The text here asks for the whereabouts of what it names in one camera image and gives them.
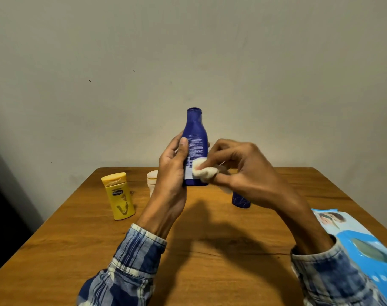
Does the person's left forearm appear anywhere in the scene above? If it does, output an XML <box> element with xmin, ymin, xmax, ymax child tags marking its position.
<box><xmin>77</xmin><ymin>207</ymin><xmax>181</xmax><ymax>306</ymax></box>

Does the white wet wipe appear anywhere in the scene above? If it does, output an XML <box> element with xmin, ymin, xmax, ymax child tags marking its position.
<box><xmin>191</xmin><ymin>157</ymin><xmax>234</xmax><ymax>195</ymax></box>

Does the blue wet wipes pack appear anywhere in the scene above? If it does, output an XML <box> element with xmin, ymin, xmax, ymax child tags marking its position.
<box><xmin>310</xmin><ymin>208</ymin><xmax>387</xmax><ymax>306</ymax></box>

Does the yellow bottle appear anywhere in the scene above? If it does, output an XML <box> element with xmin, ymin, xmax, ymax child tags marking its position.
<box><xmin>101</xmin><ymin>172</ymin><xmax>136</xmax><ymax>221</ymax></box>

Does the person's right forearm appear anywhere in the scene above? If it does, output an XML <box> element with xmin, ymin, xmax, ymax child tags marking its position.
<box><xmin>276</xmin><ymin>195</ymin><xmax>387</xmax><ymax>306</ymax></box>

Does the person's left hand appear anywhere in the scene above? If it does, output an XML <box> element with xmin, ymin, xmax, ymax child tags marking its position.
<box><xmin>148</xmin><ymin>131</ymin><xmax>190</xmax><ymax>225</ymax></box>

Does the dark blue bottle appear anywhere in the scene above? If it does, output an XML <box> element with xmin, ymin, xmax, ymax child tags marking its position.
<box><xmin>181</xmin><ymin>107</ymin><xmax>210</xmax><ymax>187</ymax></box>
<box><xmin>231</xmin><ymin>191</ymin><xmax>251</xmax><ymax>209</ymax></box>

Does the wooden table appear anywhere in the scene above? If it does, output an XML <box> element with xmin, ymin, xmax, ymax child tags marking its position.
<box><xmin>0</xmin><ymin>167</ymin><xmax>387</xmax><ymax>306</ymax></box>

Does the white bottle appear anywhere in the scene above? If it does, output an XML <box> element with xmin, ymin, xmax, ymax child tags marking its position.
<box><xmin>146</xmin><ymin>170</ymin><xmax>159</xmax><ymax>198</ymax></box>

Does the person's right hand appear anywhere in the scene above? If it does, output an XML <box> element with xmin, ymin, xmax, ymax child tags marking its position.
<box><xmin>198</xmin><ymin>139</ymin><xmax>306</xmax><ymax>217</ymax></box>

